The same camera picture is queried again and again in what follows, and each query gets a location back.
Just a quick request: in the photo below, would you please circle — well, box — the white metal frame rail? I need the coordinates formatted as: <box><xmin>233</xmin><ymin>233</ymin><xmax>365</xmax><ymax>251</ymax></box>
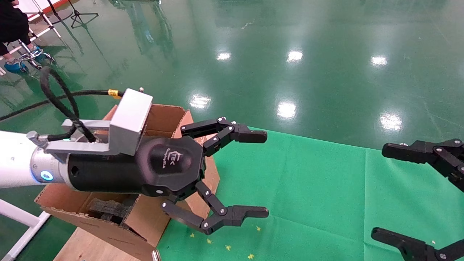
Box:
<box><xmin>0</xmin><ymin>199</ymin><xmax>51</xmax><ymax>261</ymax></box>

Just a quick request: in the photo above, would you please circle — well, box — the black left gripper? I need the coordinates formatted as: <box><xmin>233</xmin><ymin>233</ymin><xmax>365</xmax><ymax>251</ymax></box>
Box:
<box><xmin>67</xmin><ymin>136</ymin><xmax>207</xmax><ymax>202</ymax></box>

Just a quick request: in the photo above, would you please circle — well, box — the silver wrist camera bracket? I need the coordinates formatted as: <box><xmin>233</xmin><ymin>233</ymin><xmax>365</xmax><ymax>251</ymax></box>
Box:
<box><xmin>45</xmin><ymin>88</ymin><xmax>154</xmax><ymax>163</ymax></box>

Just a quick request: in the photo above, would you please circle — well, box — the black tripod stand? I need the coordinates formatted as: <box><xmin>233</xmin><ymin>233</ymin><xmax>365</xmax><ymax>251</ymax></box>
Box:
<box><xmin>68</xmin><ymin>0</ymin><xmax>99</xmax><ymax>29</ymax></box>

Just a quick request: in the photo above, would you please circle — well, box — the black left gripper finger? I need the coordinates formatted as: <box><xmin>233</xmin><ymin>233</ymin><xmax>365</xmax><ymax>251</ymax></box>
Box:
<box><xmin>161</xmin><ymin>181</ymin><xmax>269</xmax><ymax>235</ymax></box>
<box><xmin>181</xmin><ymin>117</ymin><xmax>268</xmax><ymax>157</ymax></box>

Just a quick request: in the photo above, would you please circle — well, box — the black cable with yellow tag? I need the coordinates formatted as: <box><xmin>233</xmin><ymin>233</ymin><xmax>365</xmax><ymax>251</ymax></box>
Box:
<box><xmin>0</xmin><ymin>67</ymin><xmax>124</xmax><ymax>144</ymax></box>

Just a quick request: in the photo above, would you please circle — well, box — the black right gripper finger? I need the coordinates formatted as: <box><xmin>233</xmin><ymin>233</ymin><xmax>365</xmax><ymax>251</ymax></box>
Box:
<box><xmin>371</xmin><ymin>227</ymin><xmax>464</xmax><ymax>261</ymax></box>
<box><xmin>382</xmin><ymin>138</ymin><xmax>464</xmax><ymax>192</ymax></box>

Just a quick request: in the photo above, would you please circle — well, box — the metal stool frame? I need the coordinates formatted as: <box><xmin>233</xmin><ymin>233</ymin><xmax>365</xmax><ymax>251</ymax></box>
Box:
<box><xmin>16</xmin><ymin>36</ymin><xmax>55</xmax><ymax>71</ymax></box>

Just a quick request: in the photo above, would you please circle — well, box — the black foam insert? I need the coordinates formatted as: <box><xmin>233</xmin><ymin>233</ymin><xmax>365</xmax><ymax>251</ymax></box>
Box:
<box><xmin>87</xmin><ymin>196</ymin><xmax>140</xmax><ymax>223</ymax></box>

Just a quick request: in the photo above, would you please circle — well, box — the large open cardboard carton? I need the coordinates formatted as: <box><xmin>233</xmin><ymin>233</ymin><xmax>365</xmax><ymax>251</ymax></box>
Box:
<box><xmin>34</xmin><ymin>104</ymin><xmax>220</xmax><ymax>261</ymax></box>

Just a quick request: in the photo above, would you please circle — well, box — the white frame stand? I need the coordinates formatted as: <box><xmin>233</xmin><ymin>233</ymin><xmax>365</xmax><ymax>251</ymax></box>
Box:
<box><xmin>16</xmin><ymin>0</ymin><xmax>63</xmax><ymax>40</ymax></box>

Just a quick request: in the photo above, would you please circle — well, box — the person in black clothes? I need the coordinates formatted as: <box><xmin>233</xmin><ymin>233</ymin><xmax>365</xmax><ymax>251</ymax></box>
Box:
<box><xmin>0</xmin><ymin>0</ymin><xmax>47</xmax><ymax>74</ymax></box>

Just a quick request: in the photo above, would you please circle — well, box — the green table cloth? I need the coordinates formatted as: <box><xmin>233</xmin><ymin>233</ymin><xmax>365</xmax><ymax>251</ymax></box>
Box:
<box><xmin>156</xmin><ymin>125</ymin><xmax>464</xmax><ymax>261</ymax></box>

